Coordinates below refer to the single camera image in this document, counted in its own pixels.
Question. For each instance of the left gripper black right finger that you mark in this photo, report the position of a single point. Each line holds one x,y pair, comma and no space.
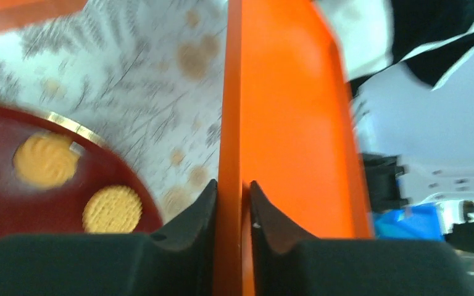
278,266

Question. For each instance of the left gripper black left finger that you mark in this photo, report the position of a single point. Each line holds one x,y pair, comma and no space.
178,258

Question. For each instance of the orange tin lid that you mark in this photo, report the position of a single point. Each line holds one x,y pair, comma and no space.
285,124

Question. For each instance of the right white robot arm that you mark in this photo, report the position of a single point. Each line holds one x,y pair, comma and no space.
396,181

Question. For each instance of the round orange cookie bottom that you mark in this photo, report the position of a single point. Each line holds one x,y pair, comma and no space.
112,209

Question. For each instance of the flower shaped orange cookie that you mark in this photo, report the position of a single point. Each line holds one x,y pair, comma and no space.
46,161

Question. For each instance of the dark red round plate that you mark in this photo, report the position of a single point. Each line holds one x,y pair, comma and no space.
24,208

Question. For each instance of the floral table mat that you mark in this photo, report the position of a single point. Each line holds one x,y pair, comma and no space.
146,76

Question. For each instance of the black white checkered blanket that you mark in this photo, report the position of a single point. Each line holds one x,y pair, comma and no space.
433,38

